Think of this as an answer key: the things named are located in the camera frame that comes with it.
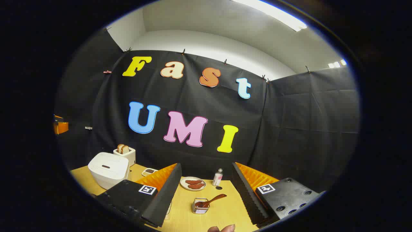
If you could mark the divided white bean dish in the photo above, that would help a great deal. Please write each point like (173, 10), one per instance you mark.
(149, 171)

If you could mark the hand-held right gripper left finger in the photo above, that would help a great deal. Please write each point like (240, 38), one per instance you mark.
(167, 196)

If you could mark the white rice cooker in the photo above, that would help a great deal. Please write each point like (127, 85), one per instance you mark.
(107, 170)

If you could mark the small ceiling light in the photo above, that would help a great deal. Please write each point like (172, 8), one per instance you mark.
(337, 64)

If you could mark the red meat piece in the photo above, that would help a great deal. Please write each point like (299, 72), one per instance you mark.
(196, 186)
(193, 182)

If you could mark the white toaster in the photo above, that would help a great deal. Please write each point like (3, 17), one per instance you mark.
(130, 158)

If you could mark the round white plate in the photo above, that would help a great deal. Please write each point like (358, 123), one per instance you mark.
(184, 187)

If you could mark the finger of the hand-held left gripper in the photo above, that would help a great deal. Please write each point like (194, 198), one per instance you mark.
(61, 128)

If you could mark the black backdrop cloth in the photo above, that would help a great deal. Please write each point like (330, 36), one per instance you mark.
(289, 129)

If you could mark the brown wooden spoon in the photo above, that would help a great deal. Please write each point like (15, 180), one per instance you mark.
(212, 200)

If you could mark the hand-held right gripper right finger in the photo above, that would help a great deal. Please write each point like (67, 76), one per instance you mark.
(246, 196)

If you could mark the small clear bottle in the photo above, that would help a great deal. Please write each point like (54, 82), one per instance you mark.
(217, 178)

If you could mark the toasted bread slice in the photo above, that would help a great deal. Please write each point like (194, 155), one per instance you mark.
(119, 149)
(126, 149)

